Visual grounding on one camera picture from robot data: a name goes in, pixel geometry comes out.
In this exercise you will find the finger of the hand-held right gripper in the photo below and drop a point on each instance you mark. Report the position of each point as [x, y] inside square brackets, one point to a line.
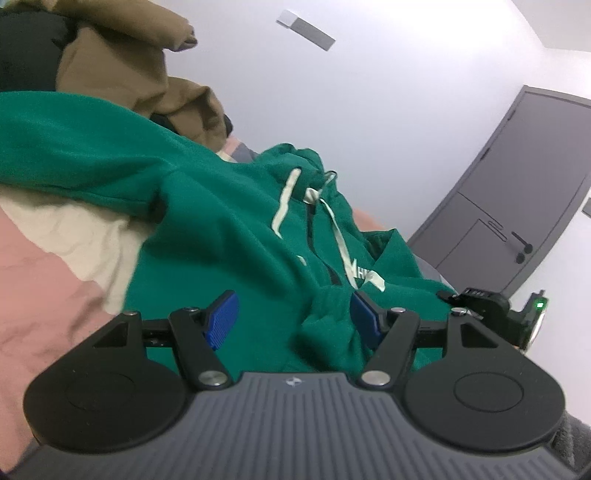
[485, 302]

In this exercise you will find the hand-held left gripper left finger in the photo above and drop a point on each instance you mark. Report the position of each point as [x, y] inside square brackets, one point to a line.
[222, 318]

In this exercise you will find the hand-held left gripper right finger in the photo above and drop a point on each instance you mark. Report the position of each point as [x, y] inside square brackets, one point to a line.
[367, 318]

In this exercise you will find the green hoodie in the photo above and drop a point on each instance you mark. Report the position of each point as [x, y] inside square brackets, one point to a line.
[207, 207]

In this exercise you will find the grey door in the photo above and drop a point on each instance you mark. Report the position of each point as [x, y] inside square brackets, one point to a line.
[512, 184]

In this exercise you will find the dark grey fuzzy cloth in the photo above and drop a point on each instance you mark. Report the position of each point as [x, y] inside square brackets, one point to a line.
[575, 443]

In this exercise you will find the pink beige grey patchwork blanket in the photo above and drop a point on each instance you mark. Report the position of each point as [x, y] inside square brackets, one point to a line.
[46, 295]

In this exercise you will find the brown garment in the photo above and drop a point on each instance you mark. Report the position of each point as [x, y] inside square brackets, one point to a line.
[124, 64]

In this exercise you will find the black garment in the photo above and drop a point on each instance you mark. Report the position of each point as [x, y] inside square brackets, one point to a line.
[32, 50]

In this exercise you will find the grey wall panel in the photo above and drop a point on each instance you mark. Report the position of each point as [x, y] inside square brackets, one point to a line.
[307, 28]

